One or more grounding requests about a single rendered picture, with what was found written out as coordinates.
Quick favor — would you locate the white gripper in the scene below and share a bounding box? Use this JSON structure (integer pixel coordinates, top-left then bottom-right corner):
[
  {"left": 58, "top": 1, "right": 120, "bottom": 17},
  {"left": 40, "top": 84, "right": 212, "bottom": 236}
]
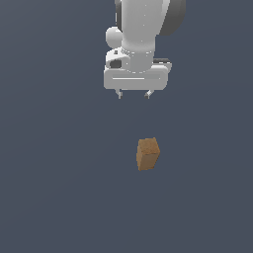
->
[{"left": 103, "top": 47, "right": 173, "bottom": 100}]

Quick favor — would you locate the brown wooden block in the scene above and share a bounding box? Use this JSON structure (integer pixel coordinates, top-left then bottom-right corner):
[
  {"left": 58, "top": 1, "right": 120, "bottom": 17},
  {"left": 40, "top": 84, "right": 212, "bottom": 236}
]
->
[{"left": 135, "top": 137, "right": 161, "bottom": 172}]

